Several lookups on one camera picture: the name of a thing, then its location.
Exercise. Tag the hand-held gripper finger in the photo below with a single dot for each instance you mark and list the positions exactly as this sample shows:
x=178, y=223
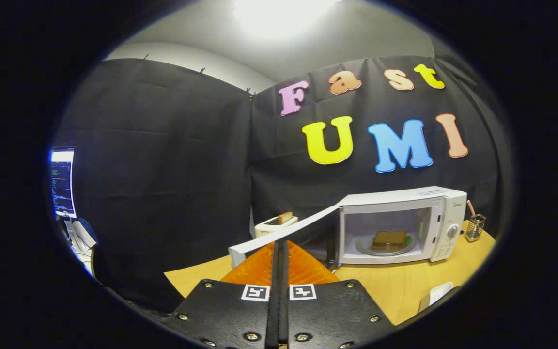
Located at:
x=273, y=300
x=284, y=300

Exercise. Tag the brown bread lettuce sandwich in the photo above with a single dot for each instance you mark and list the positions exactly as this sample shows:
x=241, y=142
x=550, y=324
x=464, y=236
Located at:
x=389, y=239

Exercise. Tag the white microwave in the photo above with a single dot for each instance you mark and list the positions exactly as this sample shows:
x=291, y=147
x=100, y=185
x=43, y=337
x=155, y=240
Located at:
x=446, y=203

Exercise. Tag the white toaster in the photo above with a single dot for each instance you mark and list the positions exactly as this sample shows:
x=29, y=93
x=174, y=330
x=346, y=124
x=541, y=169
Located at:
x=267, y=228

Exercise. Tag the toast slice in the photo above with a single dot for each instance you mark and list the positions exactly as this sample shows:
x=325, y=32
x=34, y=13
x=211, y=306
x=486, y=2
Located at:
x=286, y=217

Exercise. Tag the white rectangular plate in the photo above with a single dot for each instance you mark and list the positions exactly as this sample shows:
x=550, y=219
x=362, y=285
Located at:
x=436, y=295

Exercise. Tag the black backdrop cloth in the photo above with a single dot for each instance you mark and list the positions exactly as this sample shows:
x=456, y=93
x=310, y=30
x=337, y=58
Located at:
x=162, y=169

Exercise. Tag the white equipment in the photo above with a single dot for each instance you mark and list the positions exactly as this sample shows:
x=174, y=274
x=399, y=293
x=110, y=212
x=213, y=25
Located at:
x=83, y=242

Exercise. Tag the metal mesh cup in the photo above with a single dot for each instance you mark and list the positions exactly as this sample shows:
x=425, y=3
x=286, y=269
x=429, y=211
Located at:
x=474, y=229

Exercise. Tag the pink straw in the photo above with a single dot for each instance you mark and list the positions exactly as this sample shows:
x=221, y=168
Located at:
x=471, y=208

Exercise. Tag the computer monitor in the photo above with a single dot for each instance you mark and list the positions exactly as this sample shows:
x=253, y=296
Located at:
x=62, y=182

